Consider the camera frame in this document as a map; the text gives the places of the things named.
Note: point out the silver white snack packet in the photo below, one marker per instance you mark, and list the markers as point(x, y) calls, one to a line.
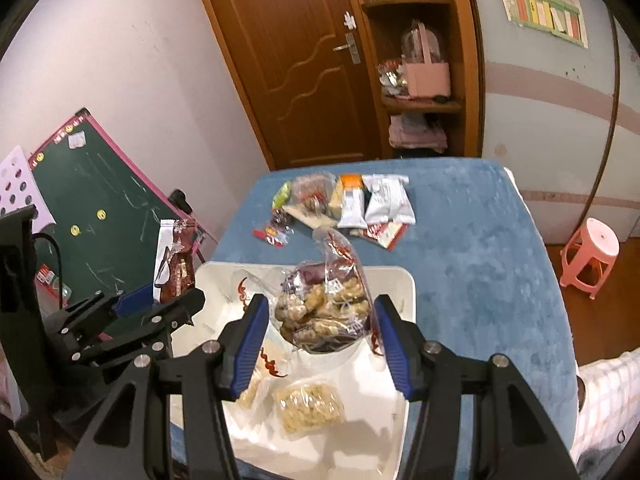
point(390, 202)

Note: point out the pink plastic stool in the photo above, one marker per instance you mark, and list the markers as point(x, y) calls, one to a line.
point(597, 240)

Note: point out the green chalkboard pink frame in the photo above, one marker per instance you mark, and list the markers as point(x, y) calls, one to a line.
point(110, 200)

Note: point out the black easel knob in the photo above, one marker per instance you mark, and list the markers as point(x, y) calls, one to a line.
point(181, 201)

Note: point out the white plastic storage box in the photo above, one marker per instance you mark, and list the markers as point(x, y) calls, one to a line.
point(220, 285)

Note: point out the clear puffed snack packet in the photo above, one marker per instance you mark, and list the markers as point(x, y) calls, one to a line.
point(250, 392)
point(310, 407)

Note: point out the wooden corner shelf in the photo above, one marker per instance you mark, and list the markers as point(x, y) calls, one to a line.
point(465, 60)

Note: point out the pink basket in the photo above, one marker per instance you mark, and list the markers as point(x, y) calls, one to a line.
point(425, 80)

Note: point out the orange white snack packet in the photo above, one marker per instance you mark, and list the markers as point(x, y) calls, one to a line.
point(350, 207)

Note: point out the brown white snack packet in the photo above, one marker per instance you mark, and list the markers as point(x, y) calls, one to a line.
point(175, 265)

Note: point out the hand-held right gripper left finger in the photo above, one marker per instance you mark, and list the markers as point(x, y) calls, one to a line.
point(250, 342)

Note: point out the clear bag of cookies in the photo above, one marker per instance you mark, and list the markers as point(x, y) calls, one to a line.
point(320, 305)

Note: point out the brown wooden door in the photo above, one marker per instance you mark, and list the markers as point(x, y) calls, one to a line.
point(280, 60)

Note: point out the yellow snack packet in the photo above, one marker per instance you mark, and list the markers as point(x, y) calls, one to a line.
point(334, 199)

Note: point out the green snack packet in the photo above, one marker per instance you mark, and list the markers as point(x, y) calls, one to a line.
point(282, 194)

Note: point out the white door sticker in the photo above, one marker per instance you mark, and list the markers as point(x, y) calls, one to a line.
point(350, 20)

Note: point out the clear brown cake packet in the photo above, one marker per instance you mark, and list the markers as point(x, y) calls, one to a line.
point(312, 190)

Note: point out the wall poster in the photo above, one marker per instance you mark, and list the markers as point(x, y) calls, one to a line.
point(540, 5)

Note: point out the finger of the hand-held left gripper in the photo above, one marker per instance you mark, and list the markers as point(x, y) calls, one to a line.
point(135, 300)
point(185, 305)

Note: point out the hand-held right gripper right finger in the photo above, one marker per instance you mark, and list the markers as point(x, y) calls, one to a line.
point(395, 345)

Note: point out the pile of shiny wrappers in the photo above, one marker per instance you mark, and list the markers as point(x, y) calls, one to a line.
point(392, 77)

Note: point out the white perforated board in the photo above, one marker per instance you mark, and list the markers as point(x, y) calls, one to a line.
point(17, 180)

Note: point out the red white cookie packet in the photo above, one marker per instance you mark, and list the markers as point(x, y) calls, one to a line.
point(385, 234)

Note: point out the thin brown hoop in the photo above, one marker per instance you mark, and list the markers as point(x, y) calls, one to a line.
point(614, 110)

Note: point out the dark red candy packet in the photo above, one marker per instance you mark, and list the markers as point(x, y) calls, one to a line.
point(274, 232)

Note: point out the folded pink clothes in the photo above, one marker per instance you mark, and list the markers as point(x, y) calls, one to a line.
point(415, 132)

